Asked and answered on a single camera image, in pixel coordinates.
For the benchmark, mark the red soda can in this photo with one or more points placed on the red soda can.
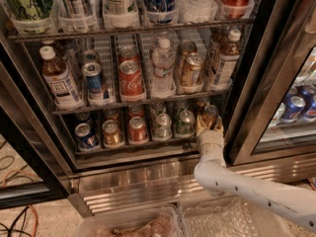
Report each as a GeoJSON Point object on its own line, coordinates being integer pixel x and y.
{"type": "Point", "coordinates": [137, 129]}
{"type": "Point", "coordinates": [135, 111]}

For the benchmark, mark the fridge door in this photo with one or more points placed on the fridge door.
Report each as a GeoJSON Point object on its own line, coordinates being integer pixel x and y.
{"type": "Point", "coordinates": [24, 132]}
{"type": "Point", "coordinates": [281, 38]}

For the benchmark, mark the clear plastic bin right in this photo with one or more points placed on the clear plastic bin right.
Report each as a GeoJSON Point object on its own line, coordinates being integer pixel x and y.
{"type": "Point", "coordinates": [267, 223]}

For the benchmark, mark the blue pepsi can middle front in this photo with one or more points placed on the blue pepsi can middle front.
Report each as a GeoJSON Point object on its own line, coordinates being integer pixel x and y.
{"type": "Point", "coordinates": [95, 81]}

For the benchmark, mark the clear plastic bin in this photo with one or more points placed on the clear plastic bin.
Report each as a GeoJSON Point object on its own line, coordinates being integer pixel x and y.
{"type": "Point", "coordinates": [267, 223]}
{"type": "Point", "coordinates": [148, 221]}

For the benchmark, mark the red coca-cola can front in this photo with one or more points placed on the red coca-cola can front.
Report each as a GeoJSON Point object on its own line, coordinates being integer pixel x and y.
{"type": "Point", "coordinates": [130, 80]}

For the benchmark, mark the silver green can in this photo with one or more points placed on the silver green can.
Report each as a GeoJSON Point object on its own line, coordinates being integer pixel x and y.
{"type": "Point", "coordinates": [162, 126]}
{"type": "Point", "coordinates": [157, 108]}

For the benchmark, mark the orange can bottom left rear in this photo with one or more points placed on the orange can bottom left rear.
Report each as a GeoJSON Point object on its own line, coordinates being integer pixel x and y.
{"type": "Point", "coordinates": [111, 114]}

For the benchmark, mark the iced tea bottle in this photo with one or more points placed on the iced tea bottle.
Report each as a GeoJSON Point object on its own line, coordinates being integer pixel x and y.
{"type": "Point", "coordinates": [58, 48]}
{"type": "Point", "coordinates": [226, 58]}
{"type": "Point", "coordinates": [59, 78]}
{"type": "Point", "coordinates": [217, 35]}

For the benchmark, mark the green soda can front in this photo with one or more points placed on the green soda can front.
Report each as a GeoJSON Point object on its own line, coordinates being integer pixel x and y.
{"type": "Point", "coordinates": [185, 123]}

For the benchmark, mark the green soda can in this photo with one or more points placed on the green soda can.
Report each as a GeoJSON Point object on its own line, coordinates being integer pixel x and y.
{"type": "Point", "coordinates": [185, 123]}
{"type": "Point", "coordinates": [179, 106]}

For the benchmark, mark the gold can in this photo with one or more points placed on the gold can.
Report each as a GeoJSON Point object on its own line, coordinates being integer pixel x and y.
{"type": "Point", "coordinates": [191, 70]}
{"type": "Point", "coordinates": [185, 47]}

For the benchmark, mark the clear water bottle top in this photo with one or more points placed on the clear water bottle top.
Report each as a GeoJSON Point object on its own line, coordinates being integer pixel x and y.
{"type": "Point", "coordinates": [197, 11]}

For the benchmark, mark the green soda can rear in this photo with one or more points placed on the green soda can rear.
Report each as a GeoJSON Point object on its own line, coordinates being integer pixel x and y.
{"type": "Point", "coordinates": [179, 106]}

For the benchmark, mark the clear plastic bin left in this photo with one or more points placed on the clear plastic bin left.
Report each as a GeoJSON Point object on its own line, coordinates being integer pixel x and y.
{"type": "Point", "coordinates": [148, 221]}

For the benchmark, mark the iced tea bottle rear left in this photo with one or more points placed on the iced tea bottle rear left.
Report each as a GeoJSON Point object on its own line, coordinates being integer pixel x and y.
{"type": "Point", "coordinates": [58, 48]}

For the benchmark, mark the pepsi can middle rear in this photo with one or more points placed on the pepsi can middle rear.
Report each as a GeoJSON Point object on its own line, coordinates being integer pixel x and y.
{"type": "Point", "coordinates": [90, 55]}

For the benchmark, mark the red coca-cola can rear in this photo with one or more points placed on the red coca-cola can rear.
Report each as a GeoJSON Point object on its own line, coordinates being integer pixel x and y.
{"type": "Point", "coordinates": [128, 53]}

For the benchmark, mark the red soda can bottom rear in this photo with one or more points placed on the red soda can bottom rear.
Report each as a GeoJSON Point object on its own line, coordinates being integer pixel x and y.
{"type": "Point", "coordinates": [135, 111]}

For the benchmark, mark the orange soda can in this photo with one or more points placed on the orange soda can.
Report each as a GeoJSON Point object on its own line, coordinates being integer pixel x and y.
{"type": "Point", "coordinates": [210, 115]}
{"type": "Point", "coordinates": [201, 103]}

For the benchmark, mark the iced tea bottle rear right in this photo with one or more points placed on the iced tea bottle rear right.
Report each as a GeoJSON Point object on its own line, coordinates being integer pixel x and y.
{"type": "Point", "coordinates": [217, 35]}

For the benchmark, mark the blue pepsi can bottom front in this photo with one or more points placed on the blue pepsi can bottom front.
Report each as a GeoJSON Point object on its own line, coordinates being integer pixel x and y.
{"type": "Point", "coordinates": [86, 136]}

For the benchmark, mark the silver green can front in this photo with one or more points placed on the silver green can front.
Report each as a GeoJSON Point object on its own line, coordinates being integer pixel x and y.
{"type": "Point", "coordinates": [162, 126]}

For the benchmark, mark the silver green can rear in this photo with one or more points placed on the silver green can rear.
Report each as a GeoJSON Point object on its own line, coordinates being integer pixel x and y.
{"type": "Point", "coordinates": [157, 108]}

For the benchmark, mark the red soda can bottom front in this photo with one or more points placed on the red soda can bottom front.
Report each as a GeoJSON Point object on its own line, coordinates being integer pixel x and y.
{"type": "Point", "coordinates": [137, 129]}

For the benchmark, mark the silver striped can top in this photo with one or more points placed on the silver striped can top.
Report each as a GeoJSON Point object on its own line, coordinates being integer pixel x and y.
{"type": "Point", "coordinates": [78, 8]}

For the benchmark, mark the gold can middle rear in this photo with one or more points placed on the gold can middle rear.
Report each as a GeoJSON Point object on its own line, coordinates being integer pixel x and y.
{"type": "Point", "coordinates": [185, 47]}

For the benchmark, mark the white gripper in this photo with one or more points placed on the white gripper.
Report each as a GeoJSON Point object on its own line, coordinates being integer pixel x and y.
{"type": "Point", "coordinates": [209, 137]}

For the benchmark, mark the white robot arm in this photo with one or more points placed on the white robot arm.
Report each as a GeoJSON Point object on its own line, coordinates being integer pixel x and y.
{"type": "Point", "coordinates": [292, 203]}

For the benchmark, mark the orange can bottom left front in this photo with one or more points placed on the orange can bottom left front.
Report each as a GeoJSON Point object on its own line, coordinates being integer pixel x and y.
{"type": "Point", "coordinates": [111, 133]}

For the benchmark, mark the fridge door left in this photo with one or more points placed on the fridge door left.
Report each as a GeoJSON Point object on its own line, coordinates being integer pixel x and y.
{"type": "Point", "coordinates": [24, 132]}

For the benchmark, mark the gold can middle front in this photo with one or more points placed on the gold can middle front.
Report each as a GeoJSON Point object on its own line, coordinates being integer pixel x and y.
{"type": "Point", "coordinates": [191, 70]}

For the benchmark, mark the fridge door right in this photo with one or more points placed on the fridge door right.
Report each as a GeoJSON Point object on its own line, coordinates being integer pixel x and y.
{"type": "Point", "coordinates": [281, 38]}

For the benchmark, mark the blue pepsi can bottom rear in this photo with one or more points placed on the blue pepsi can bottom rear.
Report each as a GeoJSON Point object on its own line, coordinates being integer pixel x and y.
{"type": "Point", "coordinates": [84, 117]}

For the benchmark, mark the blue pepsi can behind door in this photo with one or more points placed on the blue pepsi can behind door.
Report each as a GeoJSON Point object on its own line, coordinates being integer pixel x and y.
{"type": "Point", "coordinates": [294, 105]}

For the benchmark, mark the clear water bottle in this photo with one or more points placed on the clear water bottle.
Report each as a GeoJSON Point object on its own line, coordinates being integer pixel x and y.
{"type": "Point", "coordinates": [163, 61]}
{"type": "Point", "coordinates": [197, 11]}

